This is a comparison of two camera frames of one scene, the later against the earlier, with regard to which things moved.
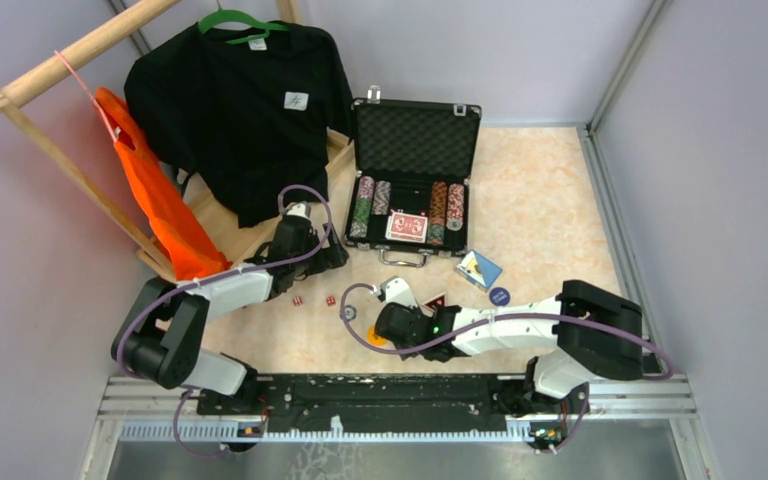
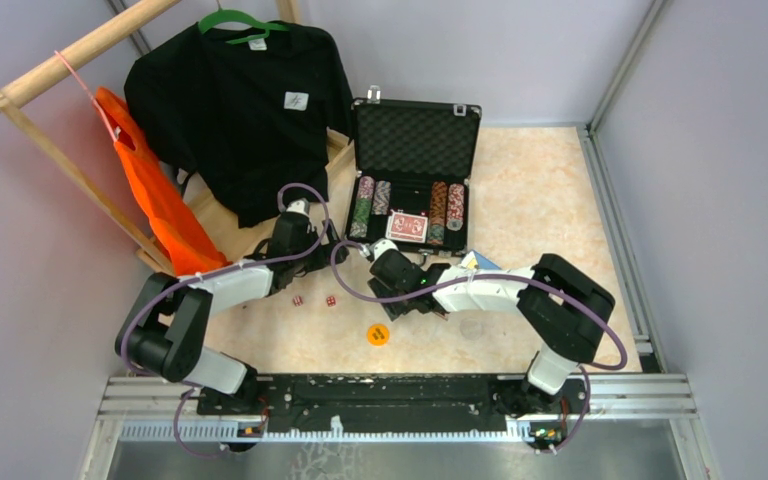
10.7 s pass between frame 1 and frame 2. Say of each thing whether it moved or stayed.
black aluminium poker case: stayed
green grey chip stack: stayed
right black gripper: moved
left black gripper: stayed
